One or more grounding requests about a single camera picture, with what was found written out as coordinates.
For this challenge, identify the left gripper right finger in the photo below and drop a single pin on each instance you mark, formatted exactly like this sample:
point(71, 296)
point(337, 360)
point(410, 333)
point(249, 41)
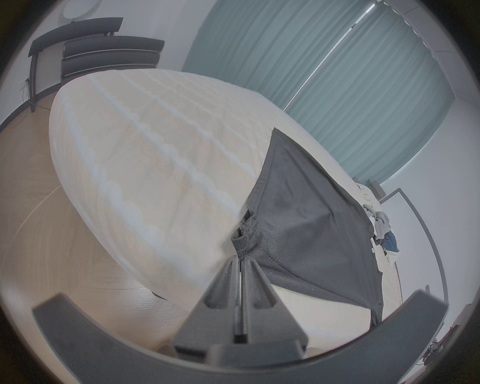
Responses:
point(270, 322)

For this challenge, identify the white printed pillow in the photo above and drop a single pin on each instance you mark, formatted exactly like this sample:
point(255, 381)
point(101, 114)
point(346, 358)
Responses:
point(365, 197)

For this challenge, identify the black T-shirt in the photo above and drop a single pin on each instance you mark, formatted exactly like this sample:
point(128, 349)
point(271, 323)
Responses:
point(307, 225)

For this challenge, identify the grey bedside table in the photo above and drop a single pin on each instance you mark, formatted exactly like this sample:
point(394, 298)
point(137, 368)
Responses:
point(378, 188)

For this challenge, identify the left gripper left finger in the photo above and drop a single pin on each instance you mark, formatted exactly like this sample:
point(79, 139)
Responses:
point(213, 322)

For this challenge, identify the dark grey dressing table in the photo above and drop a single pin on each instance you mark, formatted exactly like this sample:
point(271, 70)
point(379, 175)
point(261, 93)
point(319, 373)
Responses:
point(75, 32)

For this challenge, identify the pile of clothes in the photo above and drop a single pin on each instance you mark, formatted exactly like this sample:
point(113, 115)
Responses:
point(382, 227)

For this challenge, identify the blue-green curtain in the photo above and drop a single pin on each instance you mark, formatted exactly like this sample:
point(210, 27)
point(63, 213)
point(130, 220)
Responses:
point(262, 48)
point(382, 101)

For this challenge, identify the bed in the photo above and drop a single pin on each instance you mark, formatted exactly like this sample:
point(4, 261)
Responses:
point(150, 150)

